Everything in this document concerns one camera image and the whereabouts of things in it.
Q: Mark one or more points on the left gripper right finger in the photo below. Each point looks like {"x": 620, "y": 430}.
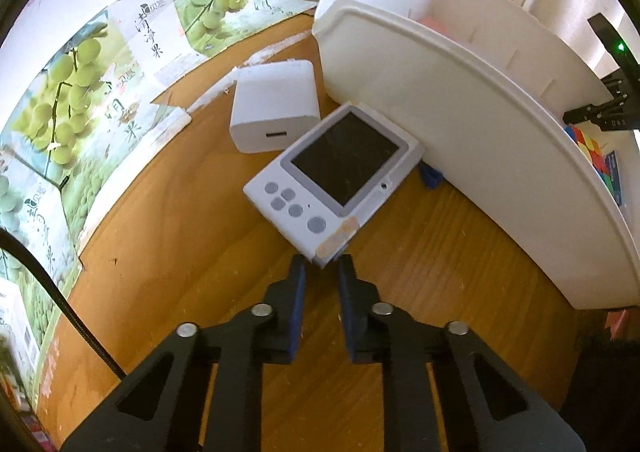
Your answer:
{"x": 367, "y": 321}

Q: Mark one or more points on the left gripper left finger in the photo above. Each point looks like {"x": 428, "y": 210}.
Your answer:
{"x": 279, "y": 340}

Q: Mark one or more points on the white dotted box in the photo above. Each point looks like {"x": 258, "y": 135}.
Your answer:
{"x": 319, "y": 192}

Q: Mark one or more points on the white plastic storage box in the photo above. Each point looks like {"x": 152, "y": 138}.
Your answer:
{"x": 487, "y": 103}

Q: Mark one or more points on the multicolour puzzle cube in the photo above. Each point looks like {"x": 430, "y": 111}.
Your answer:
{"x": 592, "y": 152}

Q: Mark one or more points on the clear dental floss box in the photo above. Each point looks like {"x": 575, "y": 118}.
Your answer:
{"x": 614, "y": 182}

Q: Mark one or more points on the small blue object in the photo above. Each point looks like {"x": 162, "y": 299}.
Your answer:
{"x": 430, "y": 176}

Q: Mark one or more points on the small white box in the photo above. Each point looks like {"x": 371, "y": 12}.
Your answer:
{"x": 274, "y": 104}

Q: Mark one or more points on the grape poster sheet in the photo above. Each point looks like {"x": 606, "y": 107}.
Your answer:
{"x": 84, "y": 107}

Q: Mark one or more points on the device with green light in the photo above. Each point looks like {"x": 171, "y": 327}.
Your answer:
{"x": 615, "y": 46}

